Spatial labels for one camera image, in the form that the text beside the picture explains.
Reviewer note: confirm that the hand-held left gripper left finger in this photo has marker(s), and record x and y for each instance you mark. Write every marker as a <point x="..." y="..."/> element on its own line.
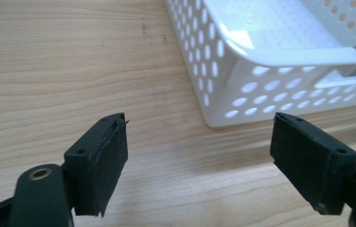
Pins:
<point x="98" y="164"/>

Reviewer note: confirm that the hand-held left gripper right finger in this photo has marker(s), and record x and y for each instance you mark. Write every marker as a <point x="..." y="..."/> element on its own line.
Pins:
<point x="308" y="160"/>

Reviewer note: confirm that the white perforated plastic basket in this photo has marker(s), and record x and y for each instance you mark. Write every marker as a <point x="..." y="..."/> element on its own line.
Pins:
<point x="261" y="56"/>

